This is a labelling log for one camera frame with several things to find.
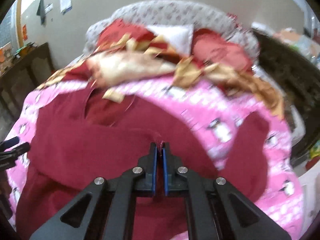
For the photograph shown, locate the dark wooden desk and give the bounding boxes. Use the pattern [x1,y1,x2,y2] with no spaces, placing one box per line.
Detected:
[1,42,56,139]

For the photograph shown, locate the right red pillow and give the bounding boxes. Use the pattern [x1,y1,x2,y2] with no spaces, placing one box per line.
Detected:
[191,28,253,72]

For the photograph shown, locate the white wall switch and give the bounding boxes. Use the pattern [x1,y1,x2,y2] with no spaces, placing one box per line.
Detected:
[44,3,53,14]

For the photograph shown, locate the red wall sticker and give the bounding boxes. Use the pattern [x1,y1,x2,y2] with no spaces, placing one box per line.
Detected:
[22,25,28,41]

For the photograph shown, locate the left red pillow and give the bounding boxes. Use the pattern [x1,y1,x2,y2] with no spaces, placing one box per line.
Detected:
[97,18,155,48]

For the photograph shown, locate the red yellow patterned blanket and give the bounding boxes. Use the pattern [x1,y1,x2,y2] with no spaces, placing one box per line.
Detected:
[38,33,284,119]

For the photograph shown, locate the grey floral headboard cushion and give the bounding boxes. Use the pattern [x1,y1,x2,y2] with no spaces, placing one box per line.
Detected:
[83,0,260,61]

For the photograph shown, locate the pink penguin quilt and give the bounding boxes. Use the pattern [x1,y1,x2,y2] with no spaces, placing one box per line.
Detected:
[8,77,303,239]

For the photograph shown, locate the red pillow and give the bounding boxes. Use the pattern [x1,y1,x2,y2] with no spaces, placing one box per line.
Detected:
[191,28,253,72]
[97,18,155,48]

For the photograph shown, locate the white pillow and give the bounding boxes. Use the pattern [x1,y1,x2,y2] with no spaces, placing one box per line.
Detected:
[146,24,194,55]

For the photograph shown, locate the dark red sweater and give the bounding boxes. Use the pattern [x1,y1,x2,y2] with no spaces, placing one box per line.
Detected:
[16,86,269,239]

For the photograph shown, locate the hanging dark cloth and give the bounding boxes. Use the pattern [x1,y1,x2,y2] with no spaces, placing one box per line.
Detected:
[36,0,46,25]

